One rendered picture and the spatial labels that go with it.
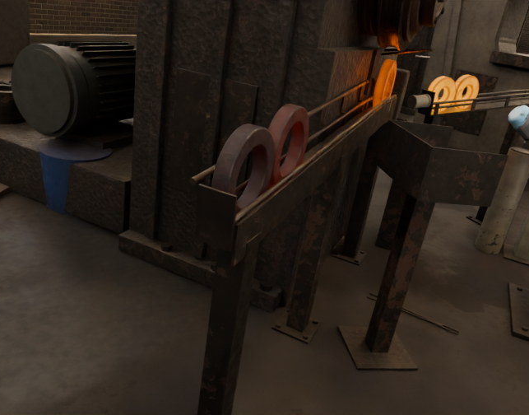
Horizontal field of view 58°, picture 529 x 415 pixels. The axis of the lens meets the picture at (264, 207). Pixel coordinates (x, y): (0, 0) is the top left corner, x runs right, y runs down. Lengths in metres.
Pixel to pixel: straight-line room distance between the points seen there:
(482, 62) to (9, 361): 4.00
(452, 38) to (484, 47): 0.27
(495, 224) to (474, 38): 2.31
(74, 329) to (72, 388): 0.23
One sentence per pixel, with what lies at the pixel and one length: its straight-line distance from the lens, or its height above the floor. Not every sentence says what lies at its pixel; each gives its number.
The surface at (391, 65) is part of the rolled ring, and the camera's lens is 1.82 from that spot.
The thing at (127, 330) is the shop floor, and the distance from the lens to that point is 1.55.
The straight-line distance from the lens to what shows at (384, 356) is 1.62.
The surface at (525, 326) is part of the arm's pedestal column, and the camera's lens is 2.04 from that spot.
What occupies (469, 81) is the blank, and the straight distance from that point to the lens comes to 2.45.
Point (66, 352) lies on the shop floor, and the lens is 1.49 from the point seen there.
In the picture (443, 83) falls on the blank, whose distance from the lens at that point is 2.32.
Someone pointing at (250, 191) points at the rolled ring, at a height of 0.63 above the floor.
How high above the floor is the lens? 0.97
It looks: 23 degrees down
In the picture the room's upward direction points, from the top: 9 degrees clockwise
